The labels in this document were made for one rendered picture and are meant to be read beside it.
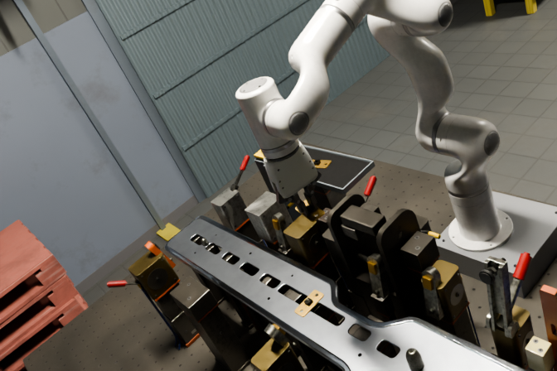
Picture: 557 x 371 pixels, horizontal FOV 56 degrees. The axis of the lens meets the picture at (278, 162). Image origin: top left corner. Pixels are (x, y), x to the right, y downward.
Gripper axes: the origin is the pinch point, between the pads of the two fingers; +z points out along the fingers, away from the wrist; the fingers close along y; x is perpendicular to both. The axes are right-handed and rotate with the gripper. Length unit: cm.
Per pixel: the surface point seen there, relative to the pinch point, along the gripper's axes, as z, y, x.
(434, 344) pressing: 29.9, -4.1, 28.0
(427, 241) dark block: 18.1, -18.3, 14.8
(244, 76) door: 67, -89, -276
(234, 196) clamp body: 25, 2, -63
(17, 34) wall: -34, 34, -259
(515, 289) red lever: 19.2, -19.8, 37.6
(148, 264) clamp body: 24, 39, -56
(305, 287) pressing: 30.1, 6.8, -10.0
